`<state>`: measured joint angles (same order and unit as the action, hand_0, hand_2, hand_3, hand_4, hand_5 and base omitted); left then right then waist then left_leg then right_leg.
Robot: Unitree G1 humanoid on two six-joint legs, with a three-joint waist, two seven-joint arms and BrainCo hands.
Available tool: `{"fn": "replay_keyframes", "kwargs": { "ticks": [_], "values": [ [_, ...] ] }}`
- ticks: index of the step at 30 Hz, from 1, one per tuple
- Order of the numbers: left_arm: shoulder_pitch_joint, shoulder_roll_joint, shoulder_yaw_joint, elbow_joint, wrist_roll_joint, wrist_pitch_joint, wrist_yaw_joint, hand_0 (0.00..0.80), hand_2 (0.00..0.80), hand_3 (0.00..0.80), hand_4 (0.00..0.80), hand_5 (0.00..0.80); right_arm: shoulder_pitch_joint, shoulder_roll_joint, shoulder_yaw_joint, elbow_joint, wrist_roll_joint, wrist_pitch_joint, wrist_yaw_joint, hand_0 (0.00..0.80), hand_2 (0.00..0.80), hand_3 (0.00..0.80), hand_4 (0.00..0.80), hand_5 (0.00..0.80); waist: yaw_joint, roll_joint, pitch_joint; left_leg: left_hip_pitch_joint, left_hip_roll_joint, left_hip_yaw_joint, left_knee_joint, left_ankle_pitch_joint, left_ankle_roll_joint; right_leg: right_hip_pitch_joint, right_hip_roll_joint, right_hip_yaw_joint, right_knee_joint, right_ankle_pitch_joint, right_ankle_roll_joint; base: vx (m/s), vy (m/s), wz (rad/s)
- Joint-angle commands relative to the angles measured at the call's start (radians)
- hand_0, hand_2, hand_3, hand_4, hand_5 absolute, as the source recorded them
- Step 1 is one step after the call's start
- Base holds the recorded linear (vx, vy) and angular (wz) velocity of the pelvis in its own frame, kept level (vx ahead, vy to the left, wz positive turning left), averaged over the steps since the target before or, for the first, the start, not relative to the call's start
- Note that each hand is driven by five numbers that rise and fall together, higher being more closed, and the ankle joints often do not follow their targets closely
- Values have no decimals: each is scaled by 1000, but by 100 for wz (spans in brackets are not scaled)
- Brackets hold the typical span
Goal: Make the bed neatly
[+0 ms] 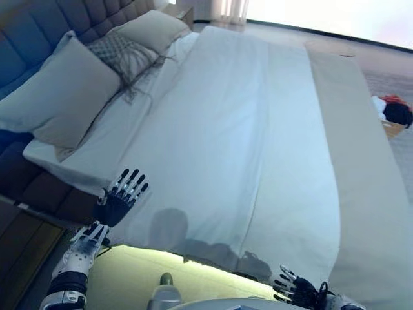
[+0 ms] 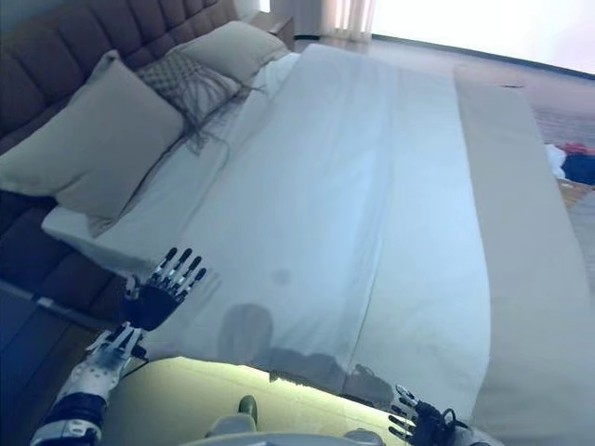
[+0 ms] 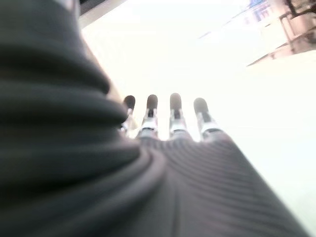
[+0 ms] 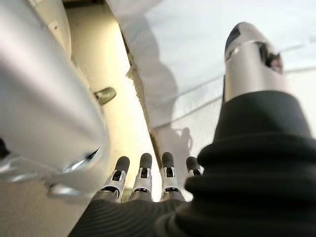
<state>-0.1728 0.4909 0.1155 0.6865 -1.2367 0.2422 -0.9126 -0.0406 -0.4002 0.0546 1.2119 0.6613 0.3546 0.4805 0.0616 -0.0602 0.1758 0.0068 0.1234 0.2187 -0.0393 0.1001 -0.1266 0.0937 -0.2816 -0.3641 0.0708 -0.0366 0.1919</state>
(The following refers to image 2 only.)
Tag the white fitted mattress sheet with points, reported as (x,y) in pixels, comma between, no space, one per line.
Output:
(116,237)

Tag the silver robot leg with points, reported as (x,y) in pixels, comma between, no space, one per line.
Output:
(246,406)
(362,434)

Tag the silver robot left leg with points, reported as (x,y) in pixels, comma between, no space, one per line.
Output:
(246,406)

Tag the silver robot right leg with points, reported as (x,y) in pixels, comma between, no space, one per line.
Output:
(362,434)

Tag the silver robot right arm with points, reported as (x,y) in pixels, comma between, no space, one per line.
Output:
(465,436)

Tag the brown tufted headboard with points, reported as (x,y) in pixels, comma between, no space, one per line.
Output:
(56,46)

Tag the light wooden nightstand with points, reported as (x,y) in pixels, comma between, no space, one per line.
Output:
(279,28)

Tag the dark wooden nightstand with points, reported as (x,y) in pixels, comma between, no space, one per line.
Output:
(28,371)

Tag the brown upholstered bed frame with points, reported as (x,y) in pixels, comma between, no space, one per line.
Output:
(56,260)

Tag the cream curtain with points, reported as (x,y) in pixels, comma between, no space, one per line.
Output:
(348,16)

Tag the white duvet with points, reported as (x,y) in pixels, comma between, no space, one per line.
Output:
(348,186)

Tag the beige pillow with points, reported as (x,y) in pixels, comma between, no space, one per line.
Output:
(232,46)
(93,139)

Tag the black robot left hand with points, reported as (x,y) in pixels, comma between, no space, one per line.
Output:
(149,302)

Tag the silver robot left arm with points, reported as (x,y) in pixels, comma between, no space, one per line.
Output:
(93,371)

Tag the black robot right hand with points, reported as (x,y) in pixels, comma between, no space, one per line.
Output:
(425,423)

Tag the pile of dark clothes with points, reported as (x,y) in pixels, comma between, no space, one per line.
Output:
(581,167)

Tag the grey fringed decorative pillow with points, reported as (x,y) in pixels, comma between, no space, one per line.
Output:
(186,79)

